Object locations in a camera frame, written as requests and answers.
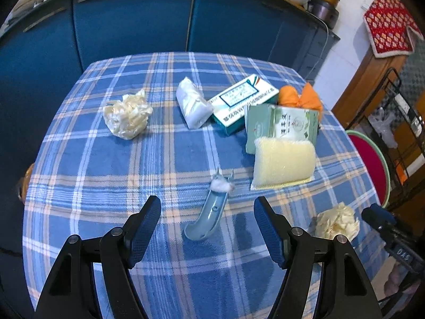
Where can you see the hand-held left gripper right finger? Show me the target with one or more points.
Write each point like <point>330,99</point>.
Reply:
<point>269,229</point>

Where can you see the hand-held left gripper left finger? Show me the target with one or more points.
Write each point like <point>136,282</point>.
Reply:
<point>146,226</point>

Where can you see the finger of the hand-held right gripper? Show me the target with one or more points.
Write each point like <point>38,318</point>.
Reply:
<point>378,216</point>

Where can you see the yellow sponge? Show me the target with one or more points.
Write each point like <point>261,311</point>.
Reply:
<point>284,162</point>

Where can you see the green packet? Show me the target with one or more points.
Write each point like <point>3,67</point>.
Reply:
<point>285,123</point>

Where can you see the crumpled cream paper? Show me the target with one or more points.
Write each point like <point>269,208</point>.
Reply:
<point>337,222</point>

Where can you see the red round chair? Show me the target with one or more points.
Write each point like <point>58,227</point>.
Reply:
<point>370,162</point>

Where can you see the white cotton ball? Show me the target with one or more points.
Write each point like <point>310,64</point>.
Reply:
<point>221,186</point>

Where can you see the blue checked tablecloth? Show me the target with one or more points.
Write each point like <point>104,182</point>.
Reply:
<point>166,159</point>

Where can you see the clear plastic bag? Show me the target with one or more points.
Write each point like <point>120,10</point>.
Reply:
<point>385,126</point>

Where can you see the black metal rack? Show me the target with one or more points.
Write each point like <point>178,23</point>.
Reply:
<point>410,119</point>

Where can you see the crumpled cream plastic wrap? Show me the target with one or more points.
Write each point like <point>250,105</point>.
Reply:
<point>126,114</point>

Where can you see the teal and white box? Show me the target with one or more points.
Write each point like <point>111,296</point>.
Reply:
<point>239,103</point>

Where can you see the white tissue packet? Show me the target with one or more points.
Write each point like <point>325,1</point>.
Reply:
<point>192,103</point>

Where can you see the orange cloth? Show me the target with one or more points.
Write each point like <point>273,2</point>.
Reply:
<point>295,98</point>

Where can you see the wooden cupboard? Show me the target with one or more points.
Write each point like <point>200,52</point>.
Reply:
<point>365,83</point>

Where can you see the red patterned cloth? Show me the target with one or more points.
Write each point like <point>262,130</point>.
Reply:
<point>388,23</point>

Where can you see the blue kitchen cabinet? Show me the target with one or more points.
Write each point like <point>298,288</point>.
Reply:
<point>132,23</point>

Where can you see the brown pot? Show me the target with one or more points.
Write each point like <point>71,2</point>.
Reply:
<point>323,6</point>

